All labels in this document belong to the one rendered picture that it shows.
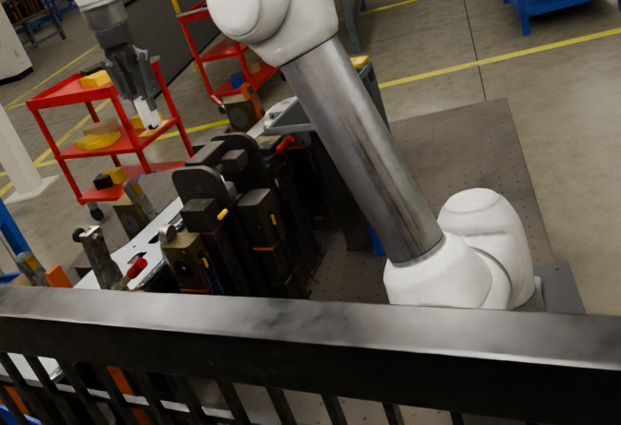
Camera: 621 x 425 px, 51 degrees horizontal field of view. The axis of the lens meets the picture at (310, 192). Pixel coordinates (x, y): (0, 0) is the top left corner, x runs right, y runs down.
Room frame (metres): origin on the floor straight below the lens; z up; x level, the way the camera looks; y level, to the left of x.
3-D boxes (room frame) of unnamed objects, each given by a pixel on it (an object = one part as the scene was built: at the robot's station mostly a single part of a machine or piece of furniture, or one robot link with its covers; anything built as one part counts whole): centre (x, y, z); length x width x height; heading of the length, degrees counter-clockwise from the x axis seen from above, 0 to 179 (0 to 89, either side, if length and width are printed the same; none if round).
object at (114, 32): (1.46, 0.30, 1.47); 0.08 x 0.07 x 0.09; 59
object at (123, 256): (1.63, 0.30, 1.00); 1.38 x 0.22 x 0.02; 146
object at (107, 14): (1.47, 0.30, 1.54); 0.09 x 0.09 x 0.06
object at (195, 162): (1.41, 0.19, 0.95); 0.18 x 0.13 x 0.49; 146
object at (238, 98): (2.21, 0.14, 0.88); 0.14 x 0.09 x 0.36; 56
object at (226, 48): (5.76, 0.21, 0.49); 0.81 x 0.46 x 0.97; 150
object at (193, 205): (1.30, 0.25, 0.91); 0.07 x 0.05 x 0.42; 56
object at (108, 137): (4.12, 1.06, 0.49); 0.81 x 0.46 x 0.98; 56
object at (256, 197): (1.32, 0.11, 0.89); 0.09 x 0.08 x 0.38; 56
